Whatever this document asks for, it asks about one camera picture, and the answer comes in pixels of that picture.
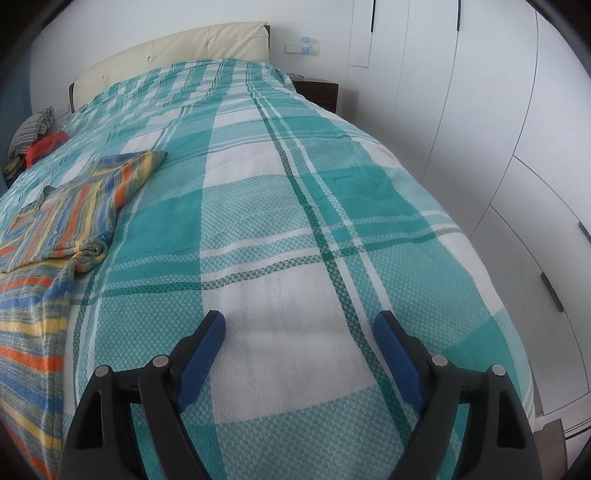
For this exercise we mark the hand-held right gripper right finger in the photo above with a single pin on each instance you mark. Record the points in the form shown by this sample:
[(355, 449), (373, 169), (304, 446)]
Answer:
[(399, 360)]

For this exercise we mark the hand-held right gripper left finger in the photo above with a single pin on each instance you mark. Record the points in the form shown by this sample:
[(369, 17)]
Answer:
[(201, 355)]

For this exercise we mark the striped knit t-shirt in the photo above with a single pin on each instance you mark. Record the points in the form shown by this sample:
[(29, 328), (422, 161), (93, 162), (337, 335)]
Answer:
[(69, 207)]

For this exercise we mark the pile of grey clothes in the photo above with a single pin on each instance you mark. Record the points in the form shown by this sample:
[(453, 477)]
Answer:
[(30, 127)]

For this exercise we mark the teal plaid blanket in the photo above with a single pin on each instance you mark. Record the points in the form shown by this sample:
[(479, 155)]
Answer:
[(300, 230)]

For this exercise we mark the white wardrobe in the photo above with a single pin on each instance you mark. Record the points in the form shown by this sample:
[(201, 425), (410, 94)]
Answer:
[(485, 115)]

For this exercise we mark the red-orange cloth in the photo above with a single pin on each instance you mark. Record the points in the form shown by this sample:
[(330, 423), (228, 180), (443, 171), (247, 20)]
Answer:
[(44, 145)]

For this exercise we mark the dark wooden nightstand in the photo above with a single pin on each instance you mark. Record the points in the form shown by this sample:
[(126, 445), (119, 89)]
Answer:
[(318, 94)]

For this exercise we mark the cream padded headboard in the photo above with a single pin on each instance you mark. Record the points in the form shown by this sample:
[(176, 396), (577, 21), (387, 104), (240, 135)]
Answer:
[(175, 50)]

